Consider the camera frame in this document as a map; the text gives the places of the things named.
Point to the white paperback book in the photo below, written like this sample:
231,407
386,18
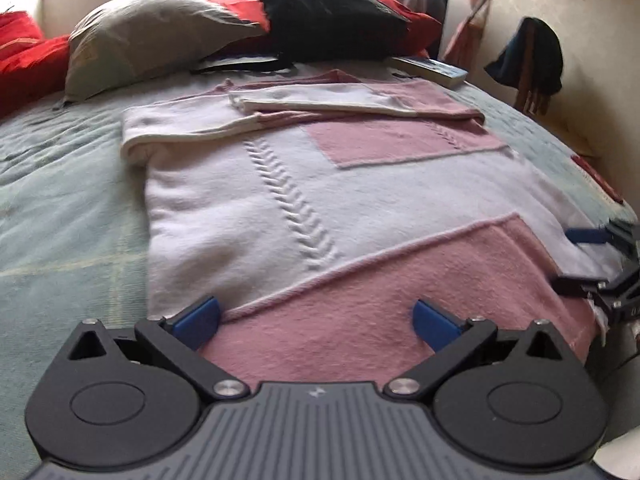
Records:
430,70

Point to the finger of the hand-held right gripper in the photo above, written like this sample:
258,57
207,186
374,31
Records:
585,236
575,282

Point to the wooden chair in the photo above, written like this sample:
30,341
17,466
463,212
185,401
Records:
532,95

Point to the black backpack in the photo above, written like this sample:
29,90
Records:
325,10

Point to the red blanket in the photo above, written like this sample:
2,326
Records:
415,20

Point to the person's white fleece top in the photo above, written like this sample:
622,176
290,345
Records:
622,460

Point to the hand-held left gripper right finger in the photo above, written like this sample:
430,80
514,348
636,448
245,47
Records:
432,325

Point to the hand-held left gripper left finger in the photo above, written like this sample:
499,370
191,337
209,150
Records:
197,322

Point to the red folded quilt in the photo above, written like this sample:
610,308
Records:
25,60

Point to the black coat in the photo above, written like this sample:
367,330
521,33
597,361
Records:
432,0

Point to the dark teal jacket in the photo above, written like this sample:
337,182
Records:
530,50

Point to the orange curtain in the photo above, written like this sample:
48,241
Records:
472,20

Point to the grey pillow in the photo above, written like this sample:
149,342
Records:
150,35

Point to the pink and white sweater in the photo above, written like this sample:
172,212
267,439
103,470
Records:
350,185

